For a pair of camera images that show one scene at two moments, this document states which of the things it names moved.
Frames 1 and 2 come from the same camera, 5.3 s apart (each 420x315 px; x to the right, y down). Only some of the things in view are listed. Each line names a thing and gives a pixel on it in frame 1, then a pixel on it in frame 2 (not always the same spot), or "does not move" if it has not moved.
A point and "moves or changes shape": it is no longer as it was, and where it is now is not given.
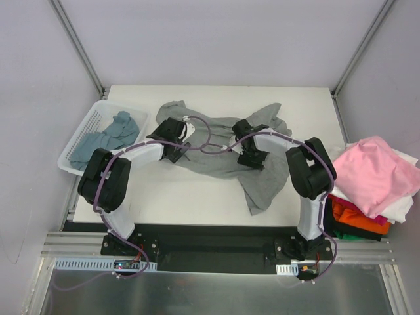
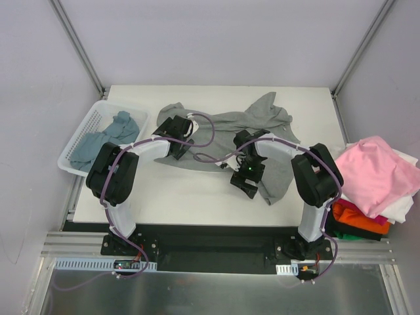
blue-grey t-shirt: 121,133 does not move
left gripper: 177,152 does not move
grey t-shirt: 212,155 moves or changes shape
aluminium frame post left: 79,46 does not move
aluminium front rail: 58,244 does not move
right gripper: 251,161 to 245,181
